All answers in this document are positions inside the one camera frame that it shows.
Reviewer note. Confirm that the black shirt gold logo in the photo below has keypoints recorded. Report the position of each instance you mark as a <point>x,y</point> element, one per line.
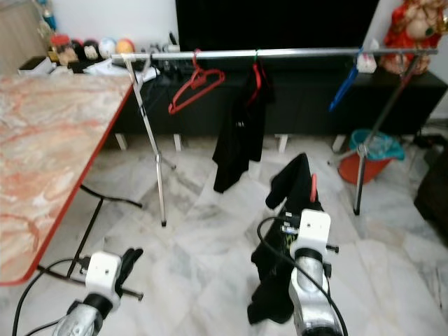
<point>273,280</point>

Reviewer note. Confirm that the blue plastic hanger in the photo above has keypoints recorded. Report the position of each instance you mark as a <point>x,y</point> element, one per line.
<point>343,89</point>

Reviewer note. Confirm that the red hanger inside shirt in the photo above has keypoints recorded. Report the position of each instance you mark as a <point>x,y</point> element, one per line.
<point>257,80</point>

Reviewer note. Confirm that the bare red plastic hanger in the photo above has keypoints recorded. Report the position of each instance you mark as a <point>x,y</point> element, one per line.
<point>198,72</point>

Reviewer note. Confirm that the red plastic bucket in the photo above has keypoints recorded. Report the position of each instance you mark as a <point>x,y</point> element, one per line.
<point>350,170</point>

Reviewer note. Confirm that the black shirt white print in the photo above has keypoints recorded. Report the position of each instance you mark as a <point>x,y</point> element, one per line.
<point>241,140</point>

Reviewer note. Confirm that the teal plastic bag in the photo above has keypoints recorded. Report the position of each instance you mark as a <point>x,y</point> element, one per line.
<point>381,145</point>

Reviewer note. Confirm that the black low TV cabinet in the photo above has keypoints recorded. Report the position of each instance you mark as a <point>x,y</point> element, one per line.
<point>301,101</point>

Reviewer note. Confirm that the marble pattern folding table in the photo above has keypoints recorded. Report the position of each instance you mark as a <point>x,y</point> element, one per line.
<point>56,154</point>

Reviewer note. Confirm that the dark grey fabric sofa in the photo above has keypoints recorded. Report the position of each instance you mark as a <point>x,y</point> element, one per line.
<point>434,203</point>

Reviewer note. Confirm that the silver metal clothes rack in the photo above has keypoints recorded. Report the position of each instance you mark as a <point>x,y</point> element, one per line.
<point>308,52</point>

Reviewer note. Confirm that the small white box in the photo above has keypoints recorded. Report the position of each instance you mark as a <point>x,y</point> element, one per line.
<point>367,64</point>

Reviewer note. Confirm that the black flat television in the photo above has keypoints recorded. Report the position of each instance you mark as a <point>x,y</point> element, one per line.
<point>273,21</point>

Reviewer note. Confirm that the white papers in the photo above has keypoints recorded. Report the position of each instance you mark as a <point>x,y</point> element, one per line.
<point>112,68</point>

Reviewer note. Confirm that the red gold figurine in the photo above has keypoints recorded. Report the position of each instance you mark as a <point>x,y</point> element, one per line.
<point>409,35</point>

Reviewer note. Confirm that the orange round plush toy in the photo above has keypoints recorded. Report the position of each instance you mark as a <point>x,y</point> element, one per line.
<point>124,46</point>

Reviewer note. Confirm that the black round plush toy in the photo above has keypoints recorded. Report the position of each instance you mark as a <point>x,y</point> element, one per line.
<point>92,50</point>

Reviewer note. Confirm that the white round plush toy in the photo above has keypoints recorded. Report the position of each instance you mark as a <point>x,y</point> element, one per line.
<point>107,47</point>

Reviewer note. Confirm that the beige wooden cupboard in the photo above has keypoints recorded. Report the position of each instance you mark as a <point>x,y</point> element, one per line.
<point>21,38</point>

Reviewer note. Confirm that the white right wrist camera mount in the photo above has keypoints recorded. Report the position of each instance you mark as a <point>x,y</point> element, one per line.
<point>313,229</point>

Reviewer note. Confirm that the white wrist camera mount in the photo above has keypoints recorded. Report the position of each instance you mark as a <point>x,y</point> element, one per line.
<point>313,229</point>
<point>103,271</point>

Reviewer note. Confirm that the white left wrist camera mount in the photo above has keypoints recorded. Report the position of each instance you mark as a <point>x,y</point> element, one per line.
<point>103,271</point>

